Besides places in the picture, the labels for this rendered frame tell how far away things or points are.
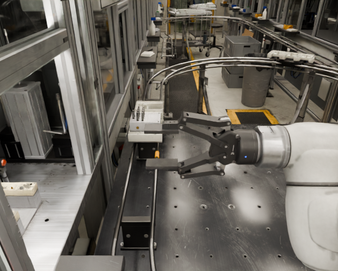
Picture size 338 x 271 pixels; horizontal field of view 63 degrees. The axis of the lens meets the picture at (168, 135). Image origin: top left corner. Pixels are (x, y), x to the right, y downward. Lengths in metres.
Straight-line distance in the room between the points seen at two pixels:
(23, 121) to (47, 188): 0.22
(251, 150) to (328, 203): 0.17
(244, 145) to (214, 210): 0.55
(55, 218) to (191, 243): 0.44
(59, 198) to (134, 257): 0.30
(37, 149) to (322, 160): 0.79
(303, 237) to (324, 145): 0.18
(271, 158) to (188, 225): 0.52
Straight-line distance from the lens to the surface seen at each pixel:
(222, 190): 1.17
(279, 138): 0.58
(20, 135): 0.97
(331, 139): 0.62
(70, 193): 0.83
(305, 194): 0.60
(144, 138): 1.13
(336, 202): 0.59
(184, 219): 1.04
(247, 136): 0.57
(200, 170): 0.61
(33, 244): 0.73
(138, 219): 0.86
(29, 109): 0.91
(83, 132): 0.81
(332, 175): 0.61
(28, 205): 0.82
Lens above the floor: 1.43
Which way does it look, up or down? 29 degrees down
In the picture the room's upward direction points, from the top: straight up
